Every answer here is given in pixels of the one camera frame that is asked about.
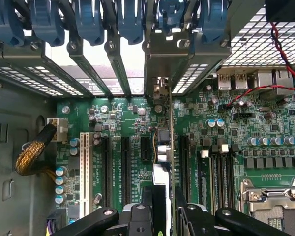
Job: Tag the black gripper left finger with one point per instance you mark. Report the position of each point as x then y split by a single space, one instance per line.
137 221

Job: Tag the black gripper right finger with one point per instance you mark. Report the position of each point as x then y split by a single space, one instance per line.
196 221

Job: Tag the RAM stick with white label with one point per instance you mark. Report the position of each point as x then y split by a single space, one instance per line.
204 182

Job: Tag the long black expansion slot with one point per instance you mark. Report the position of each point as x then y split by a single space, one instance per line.
185 169
126 169
107 172

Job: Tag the white PCI expansion slot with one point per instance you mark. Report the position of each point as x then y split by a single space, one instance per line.
86 172

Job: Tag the short black expansion slot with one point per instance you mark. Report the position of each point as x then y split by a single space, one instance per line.
146 148

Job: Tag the metal CPU socket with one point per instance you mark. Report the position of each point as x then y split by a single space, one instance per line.
273 209

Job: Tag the green Dell motherboard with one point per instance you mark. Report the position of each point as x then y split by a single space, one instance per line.
260 123

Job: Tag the white power connector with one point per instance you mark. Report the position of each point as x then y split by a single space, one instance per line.
57 129

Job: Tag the perforated metal slot cover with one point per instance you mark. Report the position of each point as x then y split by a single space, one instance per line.
64 83
27 83
194 78

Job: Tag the silver USB port block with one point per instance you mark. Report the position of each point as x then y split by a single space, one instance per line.
232 81

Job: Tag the plain metal slot cover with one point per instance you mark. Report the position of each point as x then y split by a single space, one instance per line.
93 76
120 73

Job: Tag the silver network port block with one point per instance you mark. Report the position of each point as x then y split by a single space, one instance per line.
275 81

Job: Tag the open grey PC case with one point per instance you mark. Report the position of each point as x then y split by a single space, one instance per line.
19 103

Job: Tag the blue slot retainer clip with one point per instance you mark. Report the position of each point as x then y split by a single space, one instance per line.
48 22
215 22
89 22
5 22
130 22

